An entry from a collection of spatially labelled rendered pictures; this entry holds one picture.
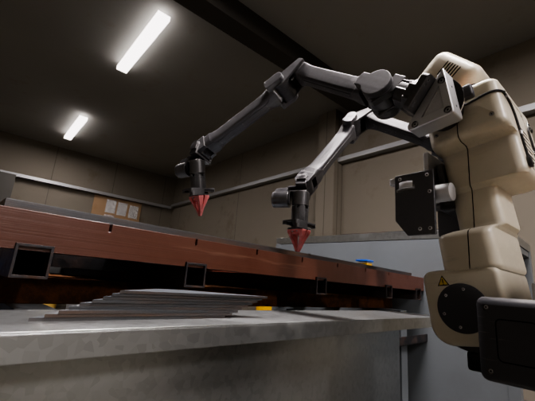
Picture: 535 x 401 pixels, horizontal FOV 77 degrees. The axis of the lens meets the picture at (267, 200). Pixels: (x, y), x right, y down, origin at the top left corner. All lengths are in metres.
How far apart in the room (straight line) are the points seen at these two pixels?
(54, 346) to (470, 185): 0.85
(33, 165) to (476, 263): 7.93
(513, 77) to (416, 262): 2.77
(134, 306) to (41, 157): 7.79
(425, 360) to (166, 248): 1.37
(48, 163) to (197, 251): 7.60
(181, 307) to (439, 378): 1.39
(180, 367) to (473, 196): 0.74
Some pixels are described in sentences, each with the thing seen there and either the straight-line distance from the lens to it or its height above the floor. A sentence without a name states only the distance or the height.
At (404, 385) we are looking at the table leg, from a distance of 1.72.
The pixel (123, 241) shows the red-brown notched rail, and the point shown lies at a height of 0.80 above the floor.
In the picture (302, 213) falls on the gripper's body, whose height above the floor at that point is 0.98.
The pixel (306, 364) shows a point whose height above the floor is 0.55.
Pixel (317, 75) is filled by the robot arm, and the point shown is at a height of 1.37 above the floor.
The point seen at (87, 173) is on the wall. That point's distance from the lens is 8.36.
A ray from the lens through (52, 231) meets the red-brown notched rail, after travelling 0.63.
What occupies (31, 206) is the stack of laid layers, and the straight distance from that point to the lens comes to 0.68.
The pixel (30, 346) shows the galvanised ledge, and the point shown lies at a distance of 0.43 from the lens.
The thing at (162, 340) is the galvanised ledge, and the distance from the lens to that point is 0.49.
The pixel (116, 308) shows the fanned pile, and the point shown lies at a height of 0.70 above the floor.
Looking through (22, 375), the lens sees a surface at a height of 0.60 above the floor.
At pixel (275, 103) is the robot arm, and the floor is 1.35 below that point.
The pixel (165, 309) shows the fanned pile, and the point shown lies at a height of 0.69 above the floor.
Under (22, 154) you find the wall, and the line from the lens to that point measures 8.24.
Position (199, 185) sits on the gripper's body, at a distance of 1.24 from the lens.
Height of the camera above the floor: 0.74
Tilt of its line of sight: 14 degrees up
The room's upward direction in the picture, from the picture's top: 4 degrees clockwise
